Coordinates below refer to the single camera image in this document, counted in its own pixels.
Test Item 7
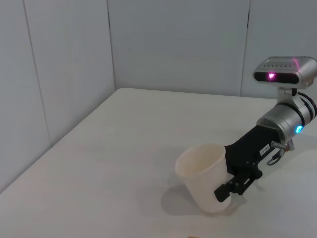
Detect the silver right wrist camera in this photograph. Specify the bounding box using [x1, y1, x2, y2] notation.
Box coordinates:
[252, 56, 317, 96]

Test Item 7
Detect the right gripper cable with connector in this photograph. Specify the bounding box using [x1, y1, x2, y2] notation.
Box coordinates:
[266, 140, 296, 166]

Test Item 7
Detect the white paper cup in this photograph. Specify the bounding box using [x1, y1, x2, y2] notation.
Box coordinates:
[175, 143, 233, 213]

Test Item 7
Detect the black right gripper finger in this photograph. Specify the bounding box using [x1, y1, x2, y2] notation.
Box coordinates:
[214, 170, 263, 203]

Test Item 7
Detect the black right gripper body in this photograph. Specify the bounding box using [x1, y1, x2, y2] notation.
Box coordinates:
[224, 125, 282, 179]

